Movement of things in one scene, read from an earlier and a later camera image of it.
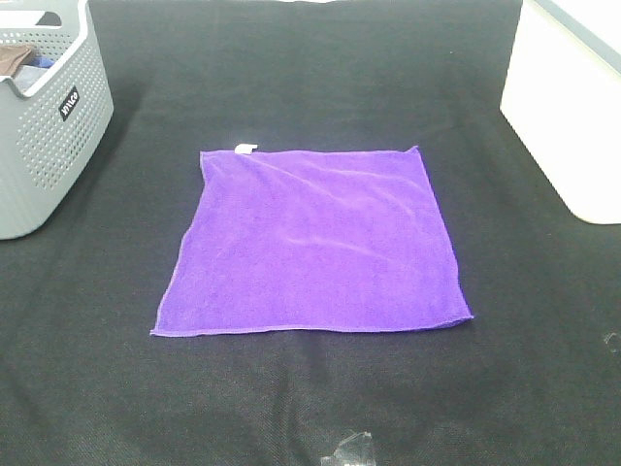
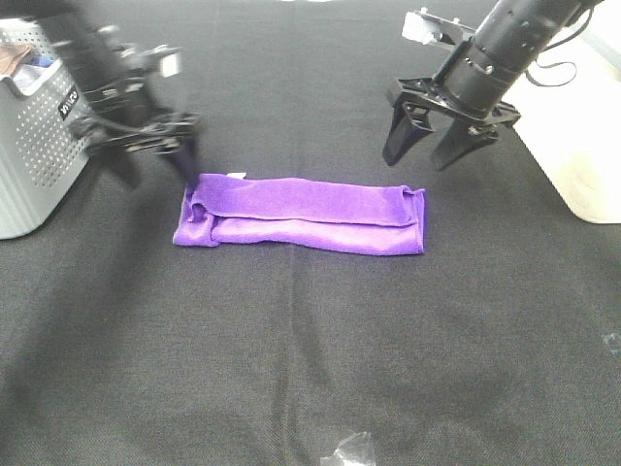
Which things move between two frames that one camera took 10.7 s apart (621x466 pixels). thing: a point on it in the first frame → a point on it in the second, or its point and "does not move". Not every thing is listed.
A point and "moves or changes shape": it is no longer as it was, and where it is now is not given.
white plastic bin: [563, 94] does not move
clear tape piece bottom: [356, 449] does not move
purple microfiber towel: [312, 240] moves or changes shape
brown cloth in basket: [11, 57] does not move
